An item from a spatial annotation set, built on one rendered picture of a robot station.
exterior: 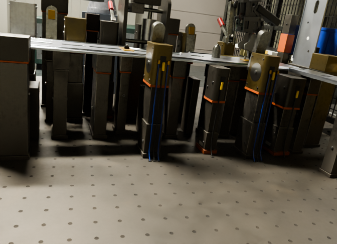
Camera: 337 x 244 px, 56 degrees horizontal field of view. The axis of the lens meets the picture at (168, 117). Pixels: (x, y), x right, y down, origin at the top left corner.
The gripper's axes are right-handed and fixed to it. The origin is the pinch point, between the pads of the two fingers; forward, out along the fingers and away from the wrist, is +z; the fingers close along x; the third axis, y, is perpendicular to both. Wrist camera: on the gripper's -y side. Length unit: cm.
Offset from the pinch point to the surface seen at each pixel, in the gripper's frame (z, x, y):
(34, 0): -23, -727, 111
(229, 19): -12.0, -19.1, 0.3
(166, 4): -17.2, -20.7, 27.2
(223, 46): -1.1, -18.4, 2.5
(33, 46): -5, 4, 75
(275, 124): 22.4, 15.0, -2.5
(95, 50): -3, 4, 58
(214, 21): 18, -690, -330
